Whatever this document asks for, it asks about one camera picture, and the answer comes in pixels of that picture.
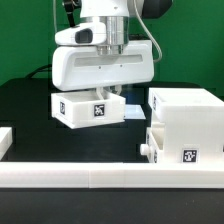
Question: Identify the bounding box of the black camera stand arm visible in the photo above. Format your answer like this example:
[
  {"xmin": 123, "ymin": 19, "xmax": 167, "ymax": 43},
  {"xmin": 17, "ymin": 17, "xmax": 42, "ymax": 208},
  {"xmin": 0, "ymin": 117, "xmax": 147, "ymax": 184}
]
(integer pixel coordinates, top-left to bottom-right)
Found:
[{"xmin": 62, "ymin": 0, "xmax": 81, "ymax": 27}]

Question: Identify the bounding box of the white front drawer tray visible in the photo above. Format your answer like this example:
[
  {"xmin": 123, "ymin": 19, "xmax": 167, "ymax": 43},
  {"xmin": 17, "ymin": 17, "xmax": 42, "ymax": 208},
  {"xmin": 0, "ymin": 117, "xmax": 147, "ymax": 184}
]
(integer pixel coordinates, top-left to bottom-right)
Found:
[{"xmin": 140, "ymin": 122, "xmax": 165, "ymax": 163}]

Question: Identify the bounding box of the white left fence wall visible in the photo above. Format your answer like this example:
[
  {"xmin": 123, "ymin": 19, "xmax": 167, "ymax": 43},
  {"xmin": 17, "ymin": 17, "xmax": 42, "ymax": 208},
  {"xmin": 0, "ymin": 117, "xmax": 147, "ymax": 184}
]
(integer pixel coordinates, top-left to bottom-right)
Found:
[{"xmin": 0, "ymin": 127, "xmax": 13, "ymax": 160}]

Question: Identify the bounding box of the white base tag plate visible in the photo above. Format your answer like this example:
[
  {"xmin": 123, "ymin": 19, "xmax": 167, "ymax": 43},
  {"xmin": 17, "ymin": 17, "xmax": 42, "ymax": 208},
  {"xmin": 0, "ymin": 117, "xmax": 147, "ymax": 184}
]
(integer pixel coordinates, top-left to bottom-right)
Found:
[{"xmin": 125, "ymin": 104, "xmax": 146, "ymax": 120}]

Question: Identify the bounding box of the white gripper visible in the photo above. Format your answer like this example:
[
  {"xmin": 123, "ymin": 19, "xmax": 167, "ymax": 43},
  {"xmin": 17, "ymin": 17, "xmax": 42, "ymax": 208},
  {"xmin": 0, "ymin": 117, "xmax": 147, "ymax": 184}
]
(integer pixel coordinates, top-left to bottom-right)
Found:
[{"xmin": 52, "ymin": 22, "xmax": 154, "ymax": 100}]

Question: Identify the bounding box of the white drawer cabinet box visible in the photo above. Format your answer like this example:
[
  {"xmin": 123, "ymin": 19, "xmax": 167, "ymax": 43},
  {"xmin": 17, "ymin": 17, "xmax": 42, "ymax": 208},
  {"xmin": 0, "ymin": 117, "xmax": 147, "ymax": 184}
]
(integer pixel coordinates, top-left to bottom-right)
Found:
[{"xmin": 148, "ymin": 88, "xmax": 224, "ymax": 164}]

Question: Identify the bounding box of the white fence wall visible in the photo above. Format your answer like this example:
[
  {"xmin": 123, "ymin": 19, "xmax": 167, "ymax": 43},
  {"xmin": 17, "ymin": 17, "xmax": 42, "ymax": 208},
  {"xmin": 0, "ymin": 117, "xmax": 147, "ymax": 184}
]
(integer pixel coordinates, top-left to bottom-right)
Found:
[
  {"xmin": 0, "ymin": 162, "xmax": 224, "ymax": 189},
  {"xmin": 0, "ymin": 127, "xmax": 13, "ymax": 160}
]

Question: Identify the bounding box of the white front fence wall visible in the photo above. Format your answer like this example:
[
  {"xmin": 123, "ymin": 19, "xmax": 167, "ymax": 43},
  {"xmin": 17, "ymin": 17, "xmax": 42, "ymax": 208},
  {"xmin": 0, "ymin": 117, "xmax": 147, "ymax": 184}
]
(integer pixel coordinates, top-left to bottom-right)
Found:
[{"xmin": 0, "ymin": 162, "xmax": 224, "ymax": 189}]

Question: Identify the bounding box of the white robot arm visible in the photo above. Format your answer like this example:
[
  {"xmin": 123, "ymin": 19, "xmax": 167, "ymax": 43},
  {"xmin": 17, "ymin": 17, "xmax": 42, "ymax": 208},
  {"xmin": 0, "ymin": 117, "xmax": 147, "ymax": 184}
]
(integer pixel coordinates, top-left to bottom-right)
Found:
[{"xmin": 52, "ymin": 0, "xmax": 173, "ymax": 91}]

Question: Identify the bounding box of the black cable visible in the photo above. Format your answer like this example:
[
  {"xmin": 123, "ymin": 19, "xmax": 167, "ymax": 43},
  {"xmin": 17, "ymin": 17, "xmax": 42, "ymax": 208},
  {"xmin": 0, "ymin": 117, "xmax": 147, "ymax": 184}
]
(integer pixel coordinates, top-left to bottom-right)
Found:
[{"xmin": 24, "ymin": 63, "xmax": 54, "ymax": 80}]

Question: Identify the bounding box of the white drawer tray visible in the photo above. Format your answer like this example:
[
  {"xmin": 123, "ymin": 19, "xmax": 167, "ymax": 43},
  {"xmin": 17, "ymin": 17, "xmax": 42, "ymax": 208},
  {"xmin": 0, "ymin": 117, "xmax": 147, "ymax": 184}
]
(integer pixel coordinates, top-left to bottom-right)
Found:
[
  {"xmin": 140, "ymin": 122, "xmax": 165, "ymax": 163},
  {"xmin": 51, "ymin": 91, "xmax": 126, "ymax": 129}
]

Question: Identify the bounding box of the white thin cable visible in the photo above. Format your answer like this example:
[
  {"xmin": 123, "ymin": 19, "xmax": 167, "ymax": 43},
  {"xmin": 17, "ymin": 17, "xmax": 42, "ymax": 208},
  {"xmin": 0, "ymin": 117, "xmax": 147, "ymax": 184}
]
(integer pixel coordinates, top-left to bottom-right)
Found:
[{"xmin": 52, "ymin": 0, "xmax": 59, "ymax": 34}]

